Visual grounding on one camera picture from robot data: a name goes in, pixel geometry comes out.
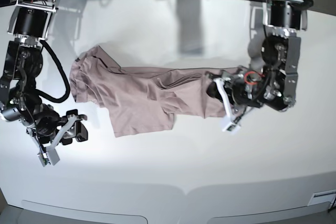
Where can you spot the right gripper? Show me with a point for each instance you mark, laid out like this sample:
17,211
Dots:
27,111

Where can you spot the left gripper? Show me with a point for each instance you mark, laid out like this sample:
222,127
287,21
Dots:
242,86

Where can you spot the pink T-shirt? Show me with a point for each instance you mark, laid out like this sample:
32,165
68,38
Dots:
142,99

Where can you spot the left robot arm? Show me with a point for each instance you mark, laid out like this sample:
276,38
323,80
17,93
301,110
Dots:
275,83

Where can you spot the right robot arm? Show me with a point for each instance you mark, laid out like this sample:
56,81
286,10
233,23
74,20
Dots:
20,98

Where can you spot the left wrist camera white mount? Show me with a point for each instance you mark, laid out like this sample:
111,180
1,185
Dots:
231,122

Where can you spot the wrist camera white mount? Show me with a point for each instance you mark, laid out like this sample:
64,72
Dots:
47,136
231,122

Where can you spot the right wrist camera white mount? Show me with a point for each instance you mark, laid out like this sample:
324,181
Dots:
47,136

